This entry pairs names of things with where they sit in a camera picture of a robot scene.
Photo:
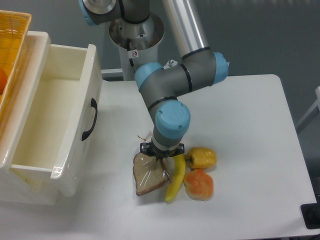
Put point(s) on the yellow bell pepper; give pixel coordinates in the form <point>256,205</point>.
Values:
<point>201,158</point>

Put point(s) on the white drawer cabinet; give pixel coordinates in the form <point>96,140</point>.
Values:
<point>14,186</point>

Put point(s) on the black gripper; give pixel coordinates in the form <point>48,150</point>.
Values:
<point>154,149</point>

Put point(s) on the black device at edge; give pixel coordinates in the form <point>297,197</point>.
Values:
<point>311,215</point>

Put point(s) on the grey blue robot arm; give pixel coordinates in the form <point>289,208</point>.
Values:
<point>161,86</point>

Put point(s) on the white frame at right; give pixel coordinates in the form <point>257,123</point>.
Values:
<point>310,113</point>

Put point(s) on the orange bread pastry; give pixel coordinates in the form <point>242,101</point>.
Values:
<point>198,185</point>

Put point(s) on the orange fruit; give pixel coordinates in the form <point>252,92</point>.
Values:
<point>3,80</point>

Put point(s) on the yellow banana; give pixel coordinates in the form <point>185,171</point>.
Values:
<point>177,179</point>

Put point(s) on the white plastic drawer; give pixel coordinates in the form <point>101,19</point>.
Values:
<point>50,147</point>

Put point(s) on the yellow woven basket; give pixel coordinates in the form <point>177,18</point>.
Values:
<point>14,27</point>

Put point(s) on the black drawer handle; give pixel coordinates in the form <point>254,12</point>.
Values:
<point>92,120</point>

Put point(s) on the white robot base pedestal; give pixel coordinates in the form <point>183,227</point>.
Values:
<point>137,43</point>

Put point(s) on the bagged brown toast slice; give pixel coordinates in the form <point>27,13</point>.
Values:
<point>149,173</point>

